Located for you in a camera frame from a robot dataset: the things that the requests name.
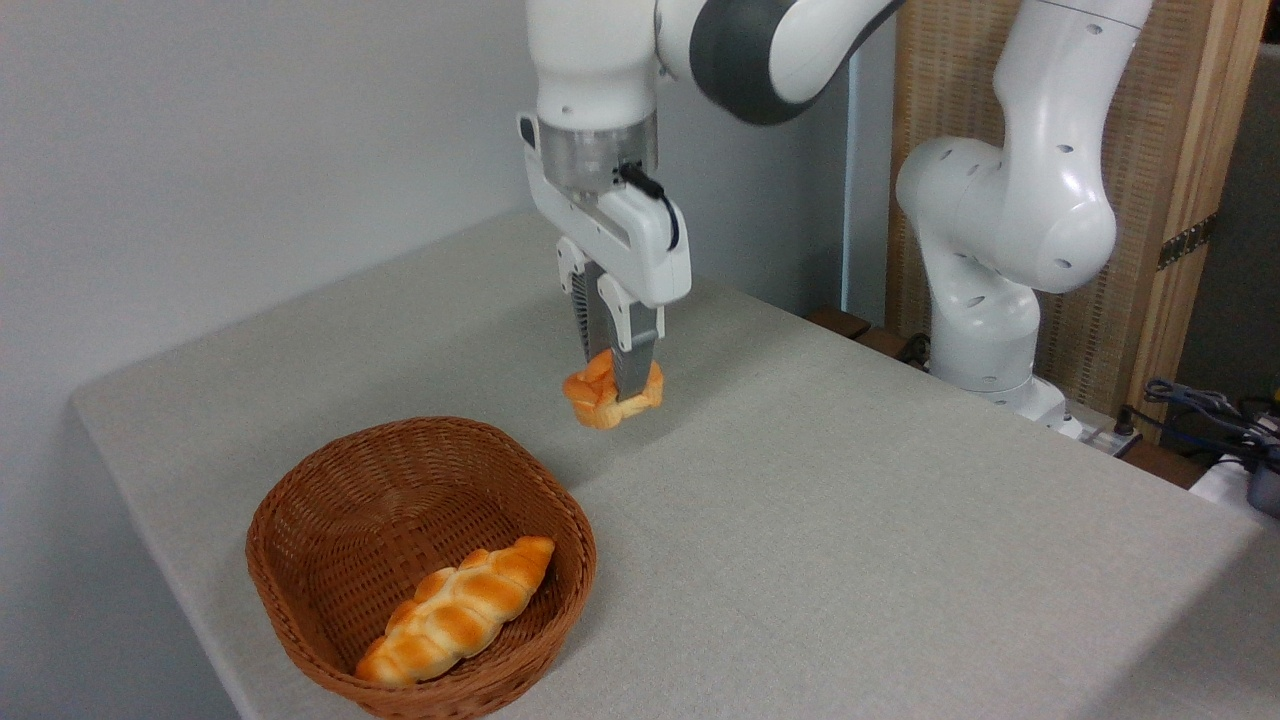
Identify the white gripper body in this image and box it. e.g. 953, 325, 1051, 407
517, 112, 693, 309

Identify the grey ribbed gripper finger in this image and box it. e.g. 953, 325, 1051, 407
557, 237, 613, 366
597, 273, 666, 402

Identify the round knotted bread roll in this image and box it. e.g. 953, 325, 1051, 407
562, 348, 665, 431

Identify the long braided bread loaf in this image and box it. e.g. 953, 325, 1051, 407
355, 536, 556, 688

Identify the brown wicker basket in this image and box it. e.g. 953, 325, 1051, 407
246, 416, 598, 720

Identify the brown wooden bench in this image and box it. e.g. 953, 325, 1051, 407
805, 307, 933, 373

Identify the white vertical pole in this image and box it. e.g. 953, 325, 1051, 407
843, 40, 897, 326

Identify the black metal hinge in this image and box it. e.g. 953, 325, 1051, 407
1158, 214, 1218, 271

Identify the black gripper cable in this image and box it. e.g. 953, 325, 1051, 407
619, 162, 682, 251

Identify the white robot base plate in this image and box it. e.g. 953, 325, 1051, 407
1040, 398, 1143, 459

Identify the black cable bundle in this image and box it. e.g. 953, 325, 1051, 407
1115, 378, 1280, 471

